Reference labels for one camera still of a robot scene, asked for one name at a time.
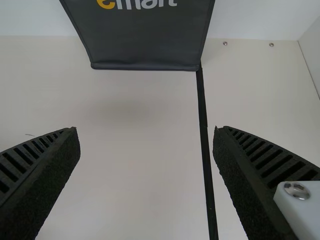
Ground black strip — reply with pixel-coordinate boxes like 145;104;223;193
195;65;220;240

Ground dark grey bag with straps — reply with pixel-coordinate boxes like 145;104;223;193
59;0;216;72

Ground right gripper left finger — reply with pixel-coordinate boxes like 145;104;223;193
0;126;82;240

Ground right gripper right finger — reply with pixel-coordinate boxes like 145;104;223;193
212;125;320;240

